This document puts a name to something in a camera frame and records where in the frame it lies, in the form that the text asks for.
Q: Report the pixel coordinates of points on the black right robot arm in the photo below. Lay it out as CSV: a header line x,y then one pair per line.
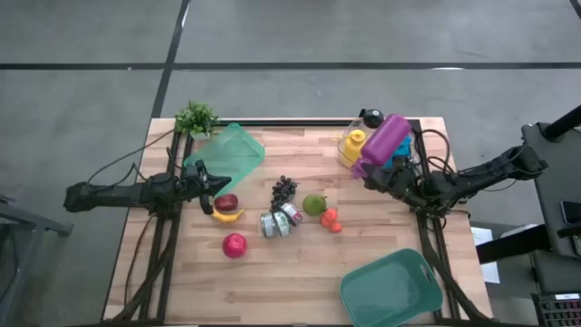
x,y
490,175

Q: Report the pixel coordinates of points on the black stand leg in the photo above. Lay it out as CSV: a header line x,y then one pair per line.
x,y
513,245

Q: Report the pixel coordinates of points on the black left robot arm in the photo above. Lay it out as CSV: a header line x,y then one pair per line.
x,y
113,196

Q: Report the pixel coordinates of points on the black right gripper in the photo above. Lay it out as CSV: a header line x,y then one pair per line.
x,y
399,184

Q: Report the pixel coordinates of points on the backlit keyboard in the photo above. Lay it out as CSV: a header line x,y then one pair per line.
x,y
560,311

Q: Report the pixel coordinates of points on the dark toy grape bunch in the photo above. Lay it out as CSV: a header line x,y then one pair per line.
x,y
282,191

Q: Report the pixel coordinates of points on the yellow plastic bottle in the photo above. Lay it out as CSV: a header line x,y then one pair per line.
x,y
354,149

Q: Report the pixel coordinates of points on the black camera stand pole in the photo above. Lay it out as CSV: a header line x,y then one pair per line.
x,y
563,122

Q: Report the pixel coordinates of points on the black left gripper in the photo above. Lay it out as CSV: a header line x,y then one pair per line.
x,y
195,185

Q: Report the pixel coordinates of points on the bright red round toy fruit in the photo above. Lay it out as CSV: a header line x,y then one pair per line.
x,y
234,245

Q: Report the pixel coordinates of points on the small green potted plant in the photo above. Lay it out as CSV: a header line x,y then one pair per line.
x,y
195,118

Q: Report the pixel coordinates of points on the blue plastic bottle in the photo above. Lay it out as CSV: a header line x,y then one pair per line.
x,y
403,153

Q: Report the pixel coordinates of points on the dark red toy apple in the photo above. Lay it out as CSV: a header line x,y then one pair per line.
x,y
225,202

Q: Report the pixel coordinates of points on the yellow toy banana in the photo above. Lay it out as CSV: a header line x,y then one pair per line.
x,y
224,217

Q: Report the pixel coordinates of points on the grey metal stand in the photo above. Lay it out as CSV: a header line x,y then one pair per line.
x,y
27,222

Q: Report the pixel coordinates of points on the translucent light green bin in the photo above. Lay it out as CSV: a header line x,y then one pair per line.
x,y
231,152

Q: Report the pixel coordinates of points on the tin can with green label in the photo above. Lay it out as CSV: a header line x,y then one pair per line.
x,y
282,224

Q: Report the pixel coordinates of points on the green apple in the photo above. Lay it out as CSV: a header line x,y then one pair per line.
x,y
314,205

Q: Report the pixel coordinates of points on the purple plastic bottle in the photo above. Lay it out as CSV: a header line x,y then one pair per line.
x,y
386,138

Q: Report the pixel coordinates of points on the white paper sheet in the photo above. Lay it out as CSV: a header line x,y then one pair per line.
x,y
483,254

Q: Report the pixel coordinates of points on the clear plastic bin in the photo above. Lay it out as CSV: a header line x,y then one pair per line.
x,y
348,128

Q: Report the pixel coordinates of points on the tin can with red label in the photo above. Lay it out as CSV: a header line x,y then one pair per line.
x,y
292,213

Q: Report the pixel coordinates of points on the clear bottle with black cap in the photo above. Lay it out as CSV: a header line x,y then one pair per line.
x,y
373,118

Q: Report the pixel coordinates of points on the black smartphone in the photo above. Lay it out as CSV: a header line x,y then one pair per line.
x,y
571,211

